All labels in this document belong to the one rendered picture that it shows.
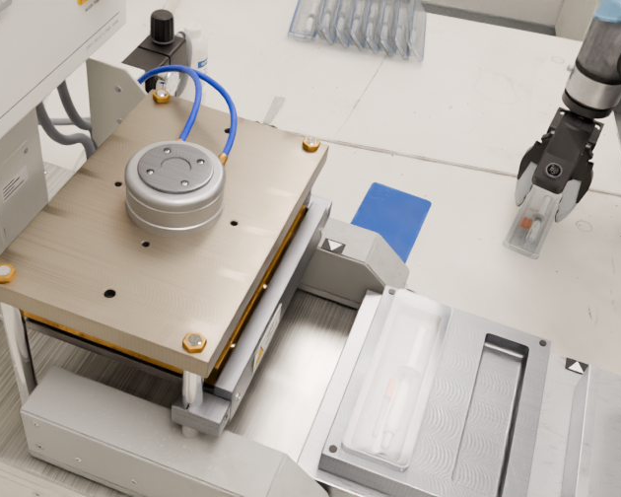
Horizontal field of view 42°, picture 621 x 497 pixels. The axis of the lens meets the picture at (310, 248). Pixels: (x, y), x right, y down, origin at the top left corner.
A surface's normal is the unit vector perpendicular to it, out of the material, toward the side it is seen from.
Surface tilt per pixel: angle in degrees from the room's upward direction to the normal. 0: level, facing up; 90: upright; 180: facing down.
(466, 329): 0
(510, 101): 0
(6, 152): 90
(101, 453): 90
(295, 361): 0
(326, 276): 90
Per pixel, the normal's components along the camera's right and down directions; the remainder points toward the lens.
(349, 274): -0.33, 0.64
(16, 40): 0.94, 0.32
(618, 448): 0.13, -0.70
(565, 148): -0.10, -0.33
